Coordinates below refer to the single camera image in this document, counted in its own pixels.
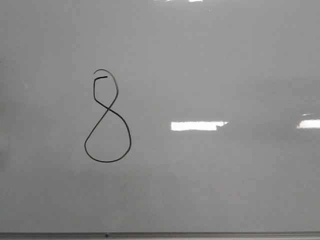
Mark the grey aluminium whiteboard frame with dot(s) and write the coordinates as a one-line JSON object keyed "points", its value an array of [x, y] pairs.
{"points": [[159, 235]]}

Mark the white glossy whiteboard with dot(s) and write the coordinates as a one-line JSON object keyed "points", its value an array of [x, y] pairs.
{"points": [[159, 116]]}

